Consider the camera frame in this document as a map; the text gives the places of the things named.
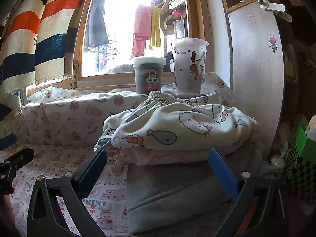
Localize white Hello Kitty pants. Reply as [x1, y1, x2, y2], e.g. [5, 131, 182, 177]
[94, 91, 259, 152]

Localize green checkered box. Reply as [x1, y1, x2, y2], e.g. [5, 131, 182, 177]
[283, 123, 315, 204]

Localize pink print bed sheet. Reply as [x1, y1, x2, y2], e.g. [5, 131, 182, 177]
[10, 146, 128, 236]

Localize baby bear patterned headboard cover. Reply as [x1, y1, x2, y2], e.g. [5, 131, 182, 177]
[1, 73, 233, 147]

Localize folded grey garment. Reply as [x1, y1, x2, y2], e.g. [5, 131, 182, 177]
[126, 161, 232, 236]

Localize folded pink garment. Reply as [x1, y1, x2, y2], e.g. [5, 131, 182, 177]
[107, 147, 209, 176]

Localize striped hanging curtain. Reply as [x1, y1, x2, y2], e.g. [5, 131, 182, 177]
[1, 0, 84, 96]

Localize white cabinet side panel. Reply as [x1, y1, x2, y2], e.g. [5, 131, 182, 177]
[226, 0, 285, 157]

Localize grey lidded jar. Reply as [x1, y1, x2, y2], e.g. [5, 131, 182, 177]
[131, 56, 166, 95]

